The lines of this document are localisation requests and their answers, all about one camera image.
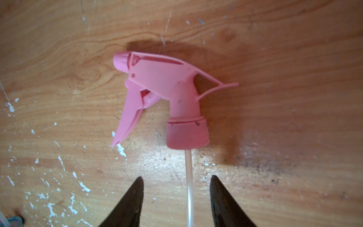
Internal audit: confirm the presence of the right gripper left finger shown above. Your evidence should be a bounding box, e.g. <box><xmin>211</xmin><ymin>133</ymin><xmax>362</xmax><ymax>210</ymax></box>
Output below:
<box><xmin>99</xmin><ymin>176</ymin><xmax>144</xmax><ymax>227</ymax></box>

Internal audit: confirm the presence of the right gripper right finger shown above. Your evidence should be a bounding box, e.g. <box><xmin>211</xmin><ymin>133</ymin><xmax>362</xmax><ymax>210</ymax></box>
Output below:
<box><xmin>210</xmin><ymin>175</ymin><xmax>256</xmax><ymax>227</ymax></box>

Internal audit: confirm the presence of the pink blue spray nozzle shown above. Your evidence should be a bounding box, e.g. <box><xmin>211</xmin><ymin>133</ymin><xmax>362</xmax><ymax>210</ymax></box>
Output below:
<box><xmin>0</xmin><ymin>212</ymin><xmax>24</xmax><ymax>227</ymax></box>

